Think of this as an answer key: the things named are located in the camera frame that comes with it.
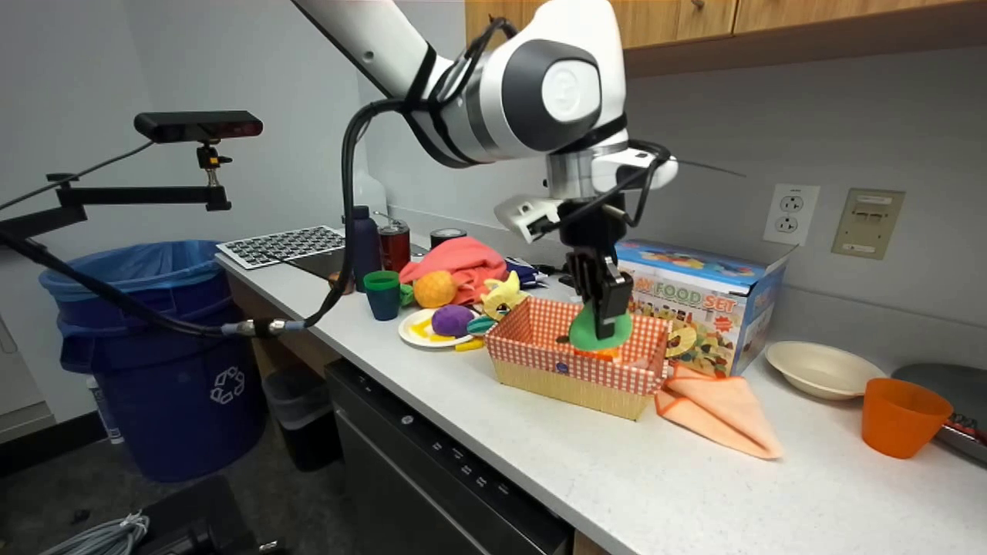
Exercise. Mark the orange plastic cup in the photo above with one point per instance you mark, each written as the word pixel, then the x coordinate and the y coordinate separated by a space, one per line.
pixel 903 421

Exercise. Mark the white plate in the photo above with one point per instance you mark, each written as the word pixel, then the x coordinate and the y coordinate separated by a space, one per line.
pixel 419 332

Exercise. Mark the black exterior camera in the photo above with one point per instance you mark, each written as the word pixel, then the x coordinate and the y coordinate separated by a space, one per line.
pixel 199 126

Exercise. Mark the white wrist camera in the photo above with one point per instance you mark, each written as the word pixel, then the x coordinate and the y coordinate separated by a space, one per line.
pixel 530 217

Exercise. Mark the pink red cloth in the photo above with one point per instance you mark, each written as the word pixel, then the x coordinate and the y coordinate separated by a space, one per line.
pixel 458 265

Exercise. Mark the grey pan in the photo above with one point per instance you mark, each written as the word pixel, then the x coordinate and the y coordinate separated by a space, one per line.
pixel 960 397

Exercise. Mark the blue recycling bin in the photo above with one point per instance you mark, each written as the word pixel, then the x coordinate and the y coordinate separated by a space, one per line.
pixel 164 359

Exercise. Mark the beige wall plate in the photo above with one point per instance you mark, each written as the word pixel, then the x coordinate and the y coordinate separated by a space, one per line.
pixel 868 224

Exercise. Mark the purple eggplant toy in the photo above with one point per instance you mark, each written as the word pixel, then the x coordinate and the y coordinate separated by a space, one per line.
pixel 452 322

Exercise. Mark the toy food cardboard box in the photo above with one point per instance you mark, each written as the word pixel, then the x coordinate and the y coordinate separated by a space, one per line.
pixel 712 298

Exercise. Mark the orange folded napkin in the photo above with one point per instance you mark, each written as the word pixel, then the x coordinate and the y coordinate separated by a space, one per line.
pixel 726 411

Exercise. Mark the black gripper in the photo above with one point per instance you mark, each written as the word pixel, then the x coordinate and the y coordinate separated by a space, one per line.
pixel 592 241

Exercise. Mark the orange toy in basket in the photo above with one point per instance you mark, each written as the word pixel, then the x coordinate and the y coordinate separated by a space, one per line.
pixel 603 357

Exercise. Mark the beige bowl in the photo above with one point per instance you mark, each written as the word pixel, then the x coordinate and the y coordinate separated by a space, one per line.
pixel 821 368

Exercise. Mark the grey cloth rag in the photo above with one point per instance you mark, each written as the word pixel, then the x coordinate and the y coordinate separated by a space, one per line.
pixel 102 535

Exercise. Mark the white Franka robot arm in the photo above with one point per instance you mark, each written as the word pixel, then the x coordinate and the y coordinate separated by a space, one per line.
pixel 496 93

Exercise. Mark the grey keyboard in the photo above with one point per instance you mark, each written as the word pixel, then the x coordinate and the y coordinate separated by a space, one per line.
pixel 278 248

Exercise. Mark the blue small object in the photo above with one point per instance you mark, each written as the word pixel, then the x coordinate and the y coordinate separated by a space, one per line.
pixel 526 273

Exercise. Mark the yellow plush toy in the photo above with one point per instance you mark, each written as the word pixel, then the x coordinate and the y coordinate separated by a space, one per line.
pixel 503 298

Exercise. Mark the white wall outlet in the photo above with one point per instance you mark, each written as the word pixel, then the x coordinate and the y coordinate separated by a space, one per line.
pixel 791 214

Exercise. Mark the dark blue bottle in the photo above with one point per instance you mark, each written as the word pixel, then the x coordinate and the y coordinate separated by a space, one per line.
pixel 365 246

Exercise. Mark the small black trash bin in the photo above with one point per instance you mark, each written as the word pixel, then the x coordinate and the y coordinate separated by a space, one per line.
pixel 302 417

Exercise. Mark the orange checkered basket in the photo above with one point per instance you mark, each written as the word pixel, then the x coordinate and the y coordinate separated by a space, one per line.
pixel 557 359

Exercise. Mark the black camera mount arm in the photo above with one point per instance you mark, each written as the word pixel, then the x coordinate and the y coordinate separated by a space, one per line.
pixel 133 195

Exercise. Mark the dark can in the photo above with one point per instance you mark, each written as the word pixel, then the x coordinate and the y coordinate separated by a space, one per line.
pixel 448 237

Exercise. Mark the green and blue cup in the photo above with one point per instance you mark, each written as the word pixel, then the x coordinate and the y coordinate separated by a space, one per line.
pixel 384 294

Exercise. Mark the black dishwasher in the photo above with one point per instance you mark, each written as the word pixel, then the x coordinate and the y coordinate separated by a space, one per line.
pixel 433 472

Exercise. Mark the orange toy fruit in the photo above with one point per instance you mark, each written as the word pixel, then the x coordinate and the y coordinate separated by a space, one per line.
pixel 435 287

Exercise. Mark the red jar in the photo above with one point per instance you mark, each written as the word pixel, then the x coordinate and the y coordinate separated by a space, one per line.
pixel 397 248

